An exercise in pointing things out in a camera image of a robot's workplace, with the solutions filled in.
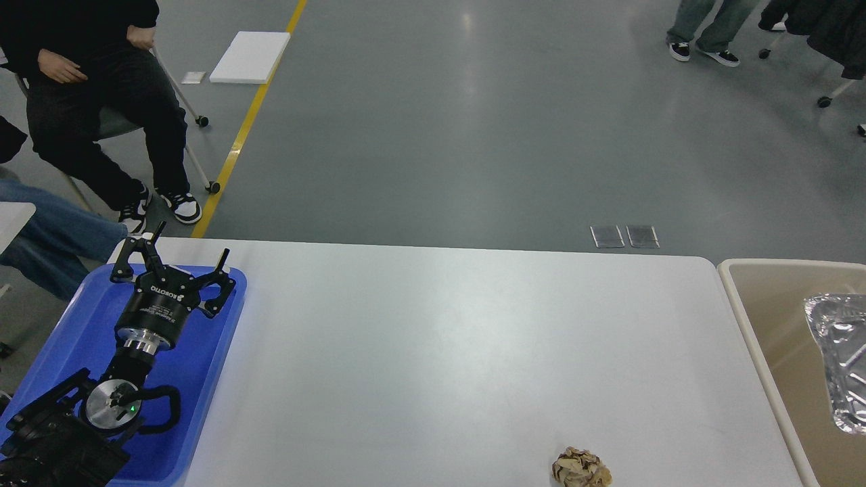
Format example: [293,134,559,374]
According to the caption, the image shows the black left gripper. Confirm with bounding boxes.
[110,221,236,350]

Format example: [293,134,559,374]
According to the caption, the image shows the aluminium foil tray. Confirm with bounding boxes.
[804,294,865,436]

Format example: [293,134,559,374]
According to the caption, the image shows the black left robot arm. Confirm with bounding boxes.
[2,234,246,486]

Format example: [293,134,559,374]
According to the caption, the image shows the person in blue jeans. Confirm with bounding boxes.
[1,177,130,302]

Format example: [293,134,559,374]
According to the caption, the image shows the white side table corner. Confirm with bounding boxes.
[0,202,35,253]

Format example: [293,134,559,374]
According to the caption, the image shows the grey wheeled chair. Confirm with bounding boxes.
[14,42,221,216]

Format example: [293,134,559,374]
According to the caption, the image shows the small white floor card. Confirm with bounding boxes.
[181,71,206,85]

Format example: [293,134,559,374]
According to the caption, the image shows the seated person in black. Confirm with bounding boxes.
[2,1,202,233]

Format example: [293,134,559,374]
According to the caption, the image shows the white foam board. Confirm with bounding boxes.
[208,31,291,85]

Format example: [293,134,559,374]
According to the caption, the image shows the left clear floor plate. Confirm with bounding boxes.
[590,225,625,249]

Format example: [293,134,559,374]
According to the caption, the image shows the clear floor plate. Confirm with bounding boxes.
[626,225,661,249]
[590,225,625,249]

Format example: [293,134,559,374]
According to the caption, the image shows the crumpled brown paper ball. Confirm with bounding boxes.
[551,446,612,486]

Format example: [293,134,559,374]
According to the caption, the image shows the right clear floor plate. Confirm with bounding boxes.
[626,225,661,249]

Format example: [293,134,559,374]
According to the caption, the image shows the beige plastic bin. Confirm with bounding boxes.
[718,258,865,486]

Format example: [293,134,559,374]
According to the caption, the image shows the standing person green trousers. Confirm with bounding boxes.
[666,1,758,68]

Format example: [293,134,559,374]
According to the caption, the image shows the chair with dark coat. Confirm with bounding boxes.
[758,1,865,108]

